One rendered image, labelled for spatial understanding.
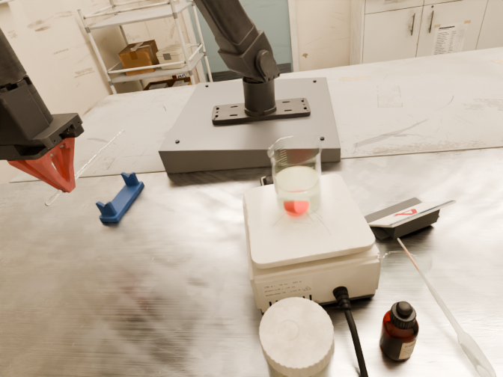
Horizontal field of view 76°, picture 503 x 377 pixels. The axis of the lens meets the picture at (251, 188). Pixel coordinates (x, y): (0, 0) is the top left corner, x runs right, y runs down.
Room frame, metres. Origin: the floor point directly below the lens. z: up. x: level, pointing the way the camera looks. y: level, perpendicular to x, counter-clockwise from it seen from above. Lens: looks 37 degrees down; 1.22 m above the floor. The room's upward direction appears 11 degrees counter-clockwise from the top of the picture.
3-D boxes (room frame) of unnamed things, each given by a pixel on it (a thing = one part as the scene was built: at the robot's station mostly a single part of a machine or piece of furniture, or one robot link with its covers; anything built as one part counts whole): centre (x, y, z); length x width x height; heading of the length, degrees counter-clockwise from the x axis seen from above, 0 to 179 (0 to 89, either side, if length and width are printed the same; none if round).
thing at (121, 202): (0.46, 0.22, 0.92); 0.10 x 0.03 x 0.04; 161
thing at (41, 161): (0.39, 0.26, 1.04); 0.07 x 0.07 x 0.09; 72
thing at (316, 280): (0.28, -0.05, 0.94); 0.22 x 0.13 x 0.08; 178
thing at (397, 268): (0.22, -0.15, 0.91); 0.06 x 0.06 x 0.02
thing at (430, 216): (0.29, -0.19, 0.92); 0.09 x 0.06 x 0.04; 102
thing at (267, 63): (0.61, -0.05, 1.05); 0.09 x 0.06 x 0.06; 36
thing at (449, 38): (2.33, -1.63, 0.40); 0.24 x 0.01 x 0.30; 77
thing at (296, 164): (0.27, -0.05, 1.02); 0.06 x 0.05 x 0.08; 123
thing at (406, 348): (0.14, -0.11, 0.93); 0.03 x 0.03 x 0.07
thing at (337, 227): (0.25, -0.05, 0.98); 0.12 x 0.12 x 0.01; 88
